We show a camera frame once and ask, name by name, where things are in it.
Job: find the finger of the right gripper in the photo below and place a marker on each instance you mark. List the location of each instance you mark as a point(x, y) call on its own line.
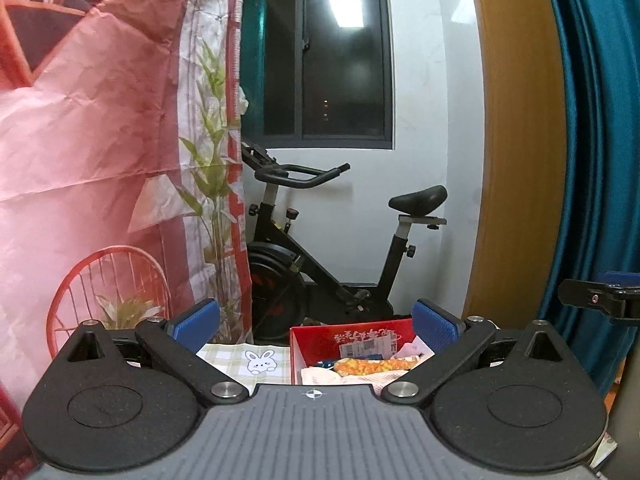
point(613, 293)

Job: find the dark window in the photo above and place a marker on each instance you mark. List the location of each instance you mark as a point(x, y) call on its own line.
point(317, 73)

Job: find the white waffle towel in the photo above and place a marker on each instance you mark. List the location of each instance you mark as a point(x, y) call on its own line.
point(324, 375)

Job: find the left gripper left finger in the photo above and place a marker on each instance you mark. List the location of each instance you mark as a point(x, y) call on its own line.
point(173, 345)

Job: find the red strawberry cardboard box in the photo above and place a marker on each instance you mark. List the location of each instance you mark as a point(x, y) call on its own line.
point(319, 345)

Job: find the red printed backdrop cloth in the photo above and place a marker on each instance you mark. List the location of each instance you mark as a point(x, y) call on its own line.
point(121, 177)

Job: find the orange patterned soft item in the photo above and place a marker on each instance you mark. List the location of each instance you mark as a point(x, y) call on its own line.
point(362, 367)

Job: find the plaid cartoon tablecloth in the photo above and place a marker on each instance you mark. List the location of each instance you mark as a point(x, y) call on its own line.
point(248, 364)

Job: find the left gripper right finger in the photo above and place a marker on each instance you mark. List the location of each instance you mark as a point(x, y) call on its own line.
point(457, 346)

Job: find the wooden door panel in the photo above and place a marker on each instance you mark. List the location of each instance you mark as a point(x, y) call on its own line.
point(524, 160)

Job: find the black exercise bike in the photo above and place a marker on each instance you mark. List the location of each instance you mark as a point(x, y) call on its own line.
point(319, 277)

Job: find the teal curtain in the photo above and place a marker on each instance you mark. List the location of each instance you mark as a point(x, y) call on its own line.
point(599, 229)

